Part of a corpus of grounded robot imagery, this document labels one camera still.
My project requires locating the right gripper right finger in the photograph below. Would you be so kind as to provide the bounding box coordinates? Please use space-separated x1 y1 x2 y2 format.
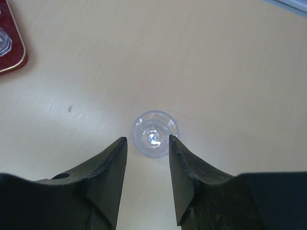
169 135 307 230

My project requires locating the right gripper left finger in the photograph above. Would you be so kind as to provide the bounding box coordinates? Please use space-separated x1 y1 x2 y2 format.
0 137 127 230

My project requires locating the red rectangular serving tray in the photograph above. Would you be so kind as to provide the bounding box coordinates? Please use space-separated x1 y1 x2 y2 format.
0 0 28 75

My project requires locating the clear glass right upper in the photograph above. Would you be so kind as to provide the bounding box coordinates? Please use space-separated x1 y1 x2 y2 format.
132 110 179 159

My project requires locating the aluminium table frame rail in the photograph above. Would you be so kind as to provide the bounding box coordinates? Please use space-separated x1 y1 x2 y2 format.
266 0 307 18

